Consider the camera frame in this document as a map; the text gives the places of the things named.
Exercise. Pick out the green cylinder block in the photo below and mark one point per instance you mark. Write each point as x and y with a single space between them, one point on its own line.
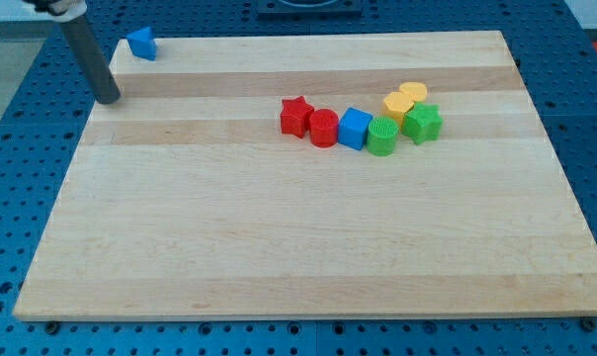
382 133

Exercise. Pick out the red star block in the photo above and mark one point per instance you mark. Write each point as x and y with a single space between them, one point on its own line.
294 116

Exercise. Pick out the yellow hexagon block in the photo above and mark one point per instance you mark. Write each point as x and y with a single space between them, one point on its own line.
396 105

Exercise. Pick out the blue triangle block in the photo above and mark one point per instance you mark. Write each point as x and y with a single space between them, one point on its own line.
142 43

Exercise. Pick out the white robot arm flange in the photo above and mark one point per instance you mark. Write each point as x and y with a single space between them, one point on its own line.
61 11

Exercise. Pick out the red cylinder block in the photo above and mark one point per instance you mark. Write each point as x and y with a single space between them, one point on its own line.
323 128

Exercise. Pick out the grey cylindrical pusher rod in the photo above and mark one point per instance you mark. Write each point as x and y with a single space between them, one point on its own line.
91 60

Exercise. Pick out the blue cube block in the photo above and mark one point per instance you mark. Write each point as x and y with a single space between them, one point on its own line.
353 128

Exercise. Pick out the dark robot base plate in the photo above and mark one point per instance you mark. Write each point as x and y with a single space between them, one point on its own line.
279 8

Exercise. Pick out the light wooden board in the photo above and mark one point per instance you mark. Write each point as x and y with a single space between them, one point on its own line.
185 201

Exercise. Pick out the yellow round block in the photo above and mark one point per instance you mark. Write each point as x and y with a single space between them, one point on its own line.
417 91

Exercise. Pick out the green star block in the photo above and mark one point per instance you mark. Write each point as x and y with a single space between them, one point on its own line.
423 123

